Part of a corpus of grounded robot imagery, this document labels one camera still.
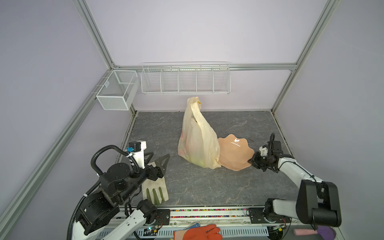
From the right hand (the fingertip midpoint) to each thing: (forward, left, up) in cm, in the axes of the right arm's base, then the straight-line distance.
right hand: (249, 162), depth 89 cm
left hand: (-13, +45, +30) cm, 55 cm away
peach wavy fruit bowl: (+8, +7, -3) cm, 11 cm away
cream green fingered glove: (-16, +55, -2) cm, 57 cm away
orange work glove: (-34, +31, -3) cm, 47 cm away
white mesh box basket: (+38, +84, +23) cm, 95 cm away
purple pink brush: (-34, -30, -4) cm, 46 cm away
